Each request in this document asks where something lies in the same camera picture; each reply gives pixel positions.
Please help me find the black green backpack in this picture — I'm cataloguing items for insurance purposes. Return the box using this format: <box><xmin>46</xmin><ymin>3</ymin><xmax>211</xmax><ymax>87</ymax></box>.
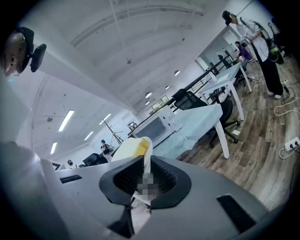
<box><xmin>264</xmin><ymin>21</ymin><xmax>285</xmax><ymax>65</ymax></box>

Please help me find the pale striped shirt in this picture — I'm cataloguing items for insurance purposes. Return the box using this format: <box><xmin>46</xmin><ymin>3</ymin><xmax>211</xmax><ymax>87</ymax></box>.
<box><xmin>0</xmin><ymin>70</ymin><xmax>32</xmax><ymax>146</ymax></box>

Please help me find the slice of yellow bread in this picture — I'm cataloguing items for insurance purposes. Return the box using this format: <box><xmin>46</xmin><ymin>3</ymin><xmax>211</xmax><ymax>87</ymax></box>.
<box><xmin>111</xmin><ymin>137</ymin><xmax>151</xmax><ymax>163</ymax></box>

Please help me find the white microwave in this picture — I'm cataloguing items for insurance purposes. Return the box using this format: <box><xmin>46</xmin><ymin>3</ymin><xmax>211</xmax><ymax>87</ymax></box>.
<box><xmin>127</xmin><ymin>109</ymin><xmax>183</xmax><ymax>150</ymax></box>

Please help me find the person's face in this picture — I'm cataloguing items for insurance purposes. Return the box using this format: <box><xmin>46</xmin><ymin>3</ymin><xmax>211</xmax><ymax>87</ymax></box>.
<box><xmin>0</xmin><ymin>30</ymin><xmax>27</xmax><ymax>78</ymax></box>

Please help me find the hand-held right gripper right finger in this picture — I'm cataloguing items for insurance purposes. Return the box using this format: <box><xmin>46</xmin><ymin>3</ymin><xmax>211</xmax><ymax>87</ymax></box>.
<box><xmin>150</xmin><ymin>155</ymin><xmax>192</xmax><ymax>210</ymax></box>

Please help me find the white plate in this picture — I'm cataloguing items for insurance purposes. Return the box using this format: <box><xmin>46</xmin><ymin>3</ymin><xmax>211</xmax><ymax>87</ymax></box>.
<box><xmin>132</xmin><ymin>136</ymin><xmax>155</xmax><ymax>209</ymax></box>

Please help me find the black head-mounted camera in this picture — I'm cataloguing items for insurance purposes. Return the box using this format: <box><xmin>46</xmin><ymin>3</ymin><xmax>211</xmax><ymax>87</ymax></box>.
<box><xmin>20</xmin><ymin>26</ymin><xmax>47</xmax><ymax>73</ymax></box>

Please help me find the black office chair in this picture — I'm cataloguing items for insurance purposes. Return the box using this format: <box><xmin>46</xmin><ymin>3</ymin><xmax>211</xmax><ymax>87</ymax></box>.
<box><xmin>82</xmin><ymin>152</ymin><xmax>109</xmax><ymax>167</ymax></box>
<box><xmin>172</xmin><ymin>88</ymin><xmax>241</xmax><ymax>148</ymax></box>

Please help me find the white glass-top table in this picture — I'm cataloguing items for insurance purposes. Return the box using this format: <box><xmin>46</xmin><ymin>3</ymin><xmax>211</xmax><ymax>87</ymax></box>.
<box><xmin>198</xmin><ymin>62</ymin><xmax>253</xmax><ymax>121</ymax></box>

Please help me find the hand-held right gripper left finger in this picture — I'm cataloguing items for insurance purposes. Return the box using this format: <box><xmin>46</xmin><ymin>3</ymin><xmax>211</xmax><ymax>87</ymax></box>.
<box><xmin>98</xmin><ymin>156</ymin><xmax>145</xmax><ymax>207</ymax></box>

